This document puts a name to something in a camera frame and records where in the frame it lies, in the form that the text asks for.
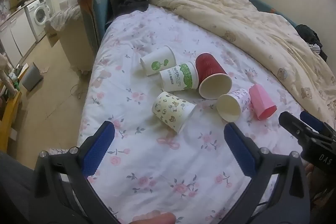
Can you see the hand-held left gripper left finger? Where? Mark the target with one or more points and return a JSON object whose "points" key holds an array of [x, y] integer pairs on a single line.
{"points": [[98, 150]]}

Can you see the cream bear print quilt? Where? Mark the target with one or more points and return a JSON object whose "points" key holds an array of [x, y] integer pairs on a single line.
{"points": [[249, 29]]}

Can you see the striped cloth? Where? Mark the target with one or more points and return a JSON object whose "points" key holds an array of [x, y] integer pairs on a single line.
{"points": [[315, 48]]}

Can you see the cardboard box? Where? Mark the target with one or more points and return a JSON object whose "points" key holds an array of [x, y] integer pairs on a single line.
{"points": [[51, 32]]}

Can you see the blue bed end board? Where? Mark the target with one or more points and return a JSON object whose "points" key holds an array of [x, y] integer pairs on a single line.
{"points": [[95, 11]]}

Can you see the pink plastic cup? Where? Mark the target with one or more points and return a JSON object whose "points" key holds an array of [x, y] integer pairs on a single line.
{"points": [[261, 102]]}

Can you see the white washing machine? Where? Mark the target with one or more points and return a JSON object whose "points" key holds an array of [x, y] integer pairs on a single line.
{"points": [[39, 14]]}

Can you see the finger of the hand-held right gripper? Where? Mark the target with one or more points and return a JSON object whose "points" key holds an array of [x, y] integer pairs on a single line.
{"points": [[294, 125], [312, 120]]}

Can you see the grey trash bin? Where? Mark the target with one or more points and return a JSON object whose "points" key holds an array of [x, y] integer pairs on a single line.
{"points": [[32, 77]]}

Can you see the person's left hand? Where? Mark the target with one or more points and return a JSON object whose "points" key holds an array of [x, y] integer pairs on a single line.
{"points": [[155, 219]]}

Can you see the beige bedside cabinet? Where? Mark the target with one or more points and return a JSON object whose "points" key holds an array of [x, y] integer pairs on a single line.
{"points": [[74, 43]]}

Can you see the red ribbed paper cup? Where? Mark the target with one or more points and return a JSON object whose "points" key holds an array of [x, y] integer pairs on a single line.
{"points": [[210, 69]]}

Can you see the teal pillow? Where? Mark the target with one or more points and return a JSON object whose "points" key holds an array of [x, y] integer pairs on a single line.
{"points": [[265, 5]]}

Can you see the person's right hand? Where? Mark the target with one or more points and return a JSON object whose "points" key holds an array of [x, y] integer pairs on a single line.
{"points": [[324, 190]]}

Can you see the white cup green leafy label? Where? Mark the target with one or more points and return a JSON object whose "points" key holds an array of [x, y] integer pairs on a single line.
{"points": [[178, 77]]}

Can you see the dark green garment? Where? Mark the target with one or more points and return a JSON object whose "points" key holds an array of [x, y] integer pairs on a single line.
{"points": [[308, 33]]}

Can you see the white cup purple print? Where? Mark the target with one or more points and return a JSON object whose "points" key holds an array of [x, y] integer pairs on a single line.
{"points": [[231, 106]]}

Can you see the yellow stand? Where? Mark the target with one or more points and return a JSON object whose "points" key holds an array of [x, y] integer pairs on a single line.
{"points": [[10, 113]]}

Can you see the yellow bear print cup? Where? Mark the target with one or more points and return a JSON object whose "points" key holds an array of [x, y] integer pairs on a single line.
{"points": [[170, 109]]}

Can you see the white kitchen cabinet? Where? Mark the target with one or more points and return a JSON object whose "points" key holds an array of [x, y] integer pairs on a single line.
{"points": [[18, 32]]}

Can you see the white cup green tree print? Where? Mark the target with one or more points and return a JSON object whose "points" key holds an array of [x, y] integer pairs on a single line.
{"points": [[157, 60]]}

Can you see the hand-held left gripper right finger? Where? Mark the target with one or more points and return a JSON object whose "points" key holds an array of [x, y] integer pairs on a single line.
{"points": [[240, 153]]}

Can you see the floral sheet bed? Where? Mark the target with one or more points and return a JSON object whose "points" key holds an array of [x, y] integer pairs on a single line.
{"points": [[147, 161]]}

